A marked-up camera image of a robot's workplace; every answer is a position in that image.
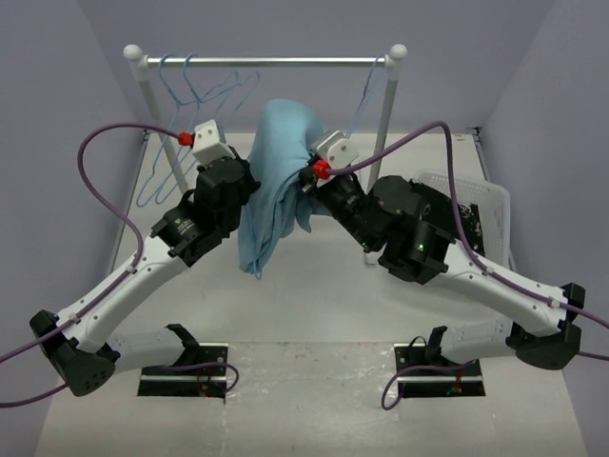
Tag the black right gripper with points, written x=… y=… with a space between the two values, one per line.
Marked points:
x=308 y=181

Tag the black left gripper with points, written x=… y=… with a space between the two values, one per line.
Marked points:
x=250 y=184

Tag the light blue trousers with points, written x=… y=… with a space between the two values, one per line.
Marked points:
x=280 y=151

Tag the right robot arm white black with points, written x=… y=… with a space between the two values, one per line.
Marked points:
x=407 y=223

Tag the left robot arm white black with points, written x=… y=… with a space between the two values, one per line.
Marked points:
x=81 y=341

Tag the white plastic basket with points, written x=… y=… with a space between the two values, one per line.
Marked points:
x=494 y=207

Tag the silver clothes rack with white feet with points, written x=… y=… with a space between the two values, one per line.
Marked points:
x=141 y=66

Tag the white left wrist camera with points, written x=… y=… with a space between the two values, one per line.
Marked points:
x=210 y=143

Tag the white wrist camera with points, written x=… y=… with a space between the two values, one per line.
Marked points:
x=210 y=143
x=332 y=151

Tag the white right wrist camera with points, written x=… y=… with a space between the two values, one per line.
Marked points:
x=332 y=151

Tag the aluminium rail right table edge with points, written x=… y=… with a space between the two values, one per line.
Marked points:
x=476 y=135

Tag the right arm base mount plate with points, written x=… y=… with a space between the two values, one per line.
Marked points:
x=467 y=382

